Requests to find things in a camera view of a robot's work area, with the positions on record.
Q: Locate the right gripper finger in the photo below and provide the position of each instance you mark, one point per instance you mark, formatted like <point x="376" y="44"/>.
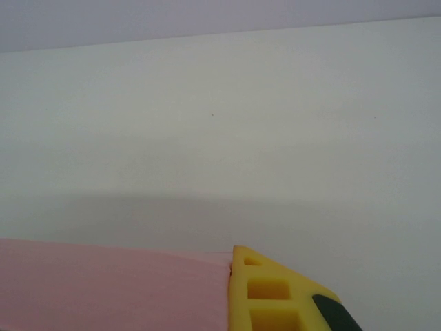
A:
<point x="241" y="296"/>

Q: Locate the pink paper box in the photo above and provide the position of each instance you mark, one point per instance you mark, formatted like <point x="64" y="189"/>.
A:
<point x="103" y="286"/>

